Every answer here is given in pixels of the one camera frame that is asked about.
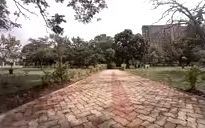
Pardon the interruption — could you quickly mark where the wood of green trees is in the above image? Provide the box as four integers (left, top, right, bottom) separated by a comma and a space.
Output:
0, 29, 205, 70

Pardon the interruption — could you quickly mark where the red brick path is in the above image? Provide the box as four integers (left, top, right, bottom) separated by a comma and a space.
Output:
0, 68, 205, 128

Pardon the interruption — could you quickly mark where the green grass lawn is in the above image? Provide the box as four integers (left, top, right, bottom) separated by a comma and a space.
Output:
123, 65, 205, 96
0, 64, 108, 98

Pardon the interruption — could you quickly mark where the grey building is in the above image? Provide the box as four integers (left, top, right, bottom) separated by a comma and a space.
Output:
141, 23, 191, 48

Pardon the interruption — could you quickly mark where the dark soil strip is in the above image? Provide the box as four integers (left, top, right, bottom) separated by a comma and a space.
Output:
0, 79, 84, 118

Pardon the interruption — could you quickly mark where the overhanging leafy tree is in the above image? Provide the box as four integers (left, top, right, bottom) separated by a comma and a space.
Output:
0, 0, 108, 36

